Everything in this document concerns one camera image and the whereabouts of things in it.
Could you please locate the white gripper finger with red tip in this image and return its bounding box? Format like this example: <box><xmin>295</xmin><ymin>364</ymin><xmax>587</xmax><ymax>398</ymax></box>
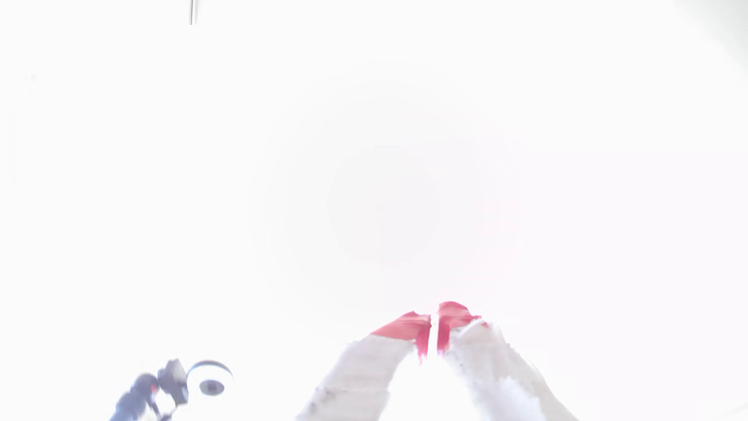
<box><xmin>437</xmin><ymin>301</ymin><xmax>579</xmax><ymax>421</ymax></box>
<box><xmin>295</xmin><ymin>311</ymin><xmax>432</xmax><ymax>421</ymax></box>

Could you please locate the white round webcam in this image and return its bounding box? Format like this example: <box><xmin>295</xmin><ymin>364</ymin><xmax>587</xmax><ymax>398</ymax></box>
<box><xmin>186</xmin><ymin>360</ymin><xmax>235</xmax><ymax>400</ymax></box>

